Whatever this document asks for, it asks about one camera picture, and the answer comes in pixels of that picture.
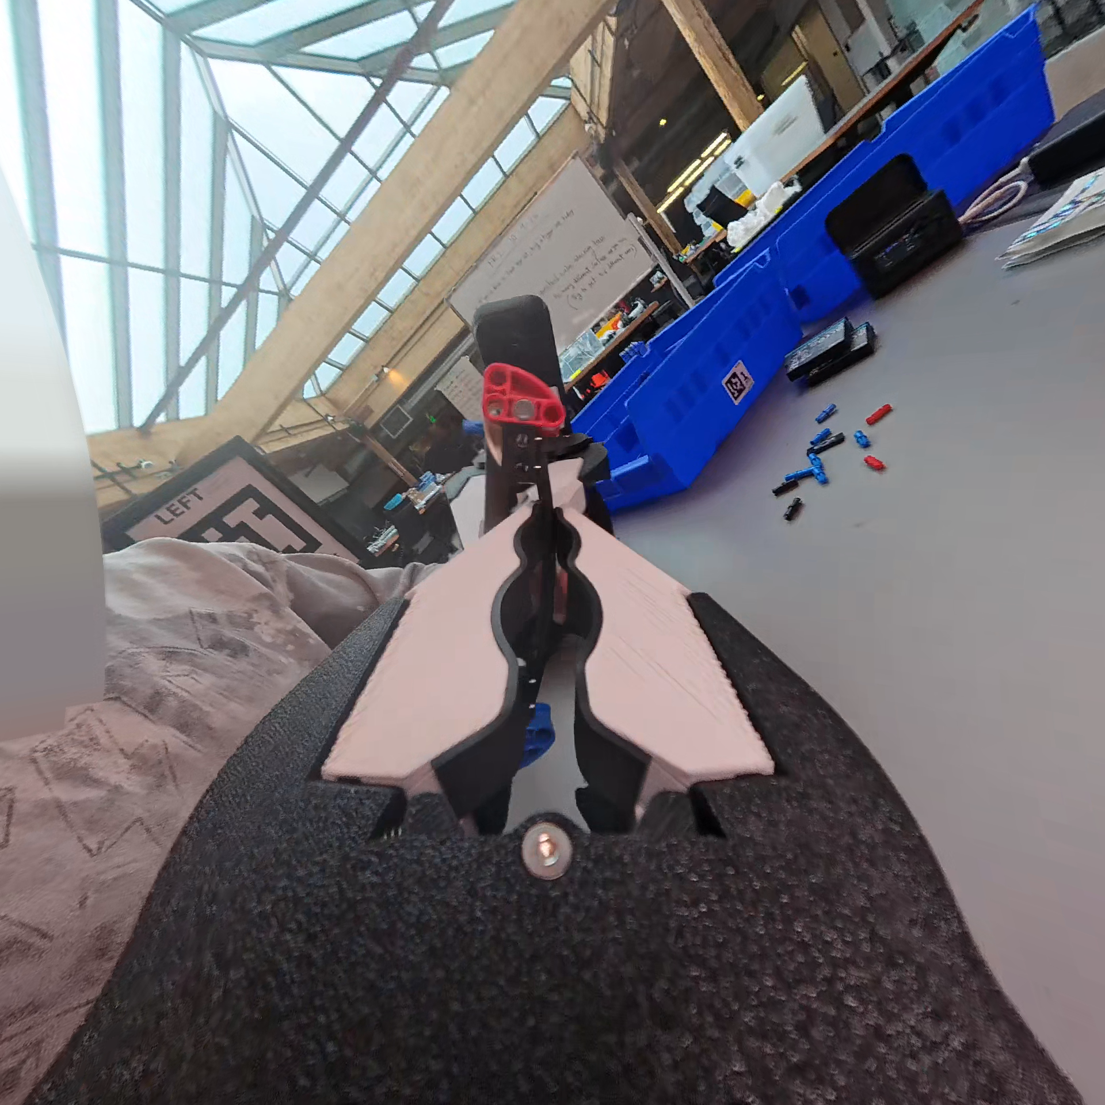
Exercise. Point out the shiny sticker sheet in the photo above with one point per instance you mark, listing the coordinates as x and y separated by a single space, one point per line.
1061 224

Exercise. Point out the blue plastic case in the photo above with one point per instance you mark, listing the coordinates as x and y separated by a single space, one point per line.
715 345

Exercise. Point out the person's grey sweatshirt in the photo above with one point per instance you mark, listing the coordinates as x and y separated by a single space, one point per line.
129 734

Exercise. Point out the whiteboard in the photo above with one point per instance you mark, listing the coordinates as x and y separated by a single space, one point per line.
569 242

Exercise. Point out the black red blue bumper assembly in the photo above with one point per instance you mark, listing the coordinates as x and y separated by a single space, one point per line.
535 604

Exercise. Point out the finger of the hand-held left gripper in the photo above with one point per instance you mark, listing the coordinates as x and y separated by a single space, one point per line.
496 449
571 483

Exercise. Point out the red brick piece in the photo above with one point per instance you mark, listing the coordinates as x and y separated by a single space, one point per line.
500 402

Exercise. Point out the white storage box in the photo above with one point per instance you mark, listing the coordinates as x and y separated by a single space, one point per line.
781 121

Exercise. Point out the black hard case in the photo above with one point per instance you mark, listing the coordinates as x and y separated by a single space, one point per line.
897 233

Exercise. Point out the framed marker sign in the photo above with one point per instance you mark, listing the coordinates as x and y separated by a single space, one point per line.
259 519

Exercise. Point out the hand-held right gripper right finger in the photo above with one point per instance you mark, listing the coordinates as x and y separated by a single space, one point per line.
673 682

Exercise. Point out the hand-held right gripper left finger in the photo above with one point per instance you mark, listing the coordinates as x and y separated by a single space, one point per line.
414 691

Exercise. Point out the scattered blue and red pins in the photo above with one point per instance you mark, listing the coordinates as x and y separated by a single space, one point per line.
829 458

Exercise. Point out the flat black box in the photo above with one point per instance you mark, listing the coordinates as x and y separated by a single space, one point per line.
815 350
859 350

